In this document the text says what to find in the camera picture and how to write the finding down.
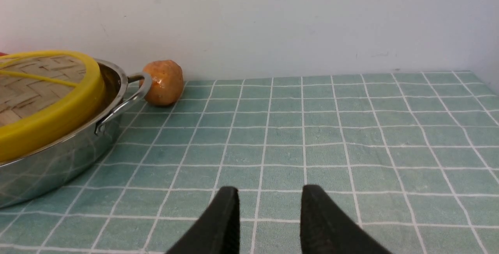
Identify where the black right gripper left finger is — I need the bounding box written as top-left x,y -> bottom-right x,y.
167,186 -> 240,254

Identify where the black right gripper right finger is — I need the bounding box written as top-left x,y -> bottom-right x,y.
301,185 -> 390,254

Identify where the bamboo steamer lid yellow rim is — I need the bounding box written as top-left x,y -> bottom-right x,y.
0,50 -> 106,163

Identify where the stainless steel pot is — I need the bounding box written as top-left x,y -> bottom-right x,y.
0,59 -> 153,208

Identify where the green checkered tablecloth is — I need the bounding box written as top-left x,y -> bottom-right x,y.
1,71 -> 499,254

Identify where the brown potato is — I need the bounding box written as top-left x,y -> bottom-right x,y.
143,60 -> 184,106

